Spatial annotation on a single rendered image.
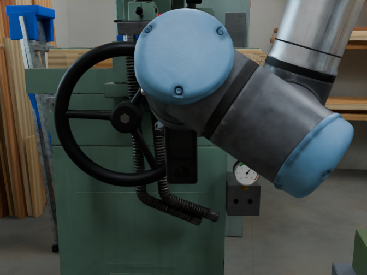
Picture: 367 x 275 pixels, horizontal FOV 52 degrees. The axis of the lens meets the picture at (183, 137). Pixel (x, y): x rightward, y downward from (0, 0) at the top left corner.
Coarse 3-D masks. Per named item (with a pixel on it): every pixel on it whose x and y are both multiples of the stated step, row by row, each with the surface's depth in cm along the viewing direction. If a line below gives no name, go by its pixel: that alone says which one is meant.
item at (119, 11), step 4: (116, 0) 120; (120, 0) 120; (176, 0) 120; (180, 0) 120; (184, 0) 132; (116, 4) 120; (120, 4) 120; (176, 4) 120; (180, 4) 120; (184, 4) 132; (116, 8) 121; (120, 8) 120; (176, 8) 120; (180, 8) 120; (116, 12) 121; (120, 12) 121; (116, 16) 121; (120, 16) 121; (116, 24) 122; (116, 28) 122; (116, 32) 122; (116, 40) 125
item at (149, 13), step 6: (132, 6) 98; (138, 6) 98; (144, 6) 98; (150, 6) 98; (156, 6) 104; (132, 12) 99; (144, 12) 99; (150, 12) 99; (156, 12) 100; (132, 18) 99; (138, 18) 99; (144, 18) 99; (150, 18) 99
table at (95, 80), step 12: (36, 72) 91; (48, 72) 91; (60, 72) 91; (96, 72) 90; (108, 72) 90; (36, 84) 91; (48, 84) 91; (84, 84) 91; (96, 84) 91; (108, 84) 82; (120, 84) 82; (108, 96) 82; (120, 96) 82
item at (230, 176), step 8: (232, 176) 99; (232, 184) 93; (240, 184) 93; (256, 184) 93; (232, 192) 93; (240, 192) 93; (248, 192) 93; (256, 192) 93; (232, 200) 93; (240, 200) 93; (248, 200) 93; (256, 200) 93; (232, 208) 93; (240, 208) 93; (248, 208) 93; (256, 208) 93
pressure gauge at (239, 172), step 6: (240, 162) 88; (234, 168) 89; (240, 168) 89; (246, 168) 89; (234, 174) 89; (240, 174) 89; (246, 174) 89; (252, 174) 89; (258, 174) 89; (240, 180) 89; (246, 180) 89; (252, 180) 89; (246, 186) 92
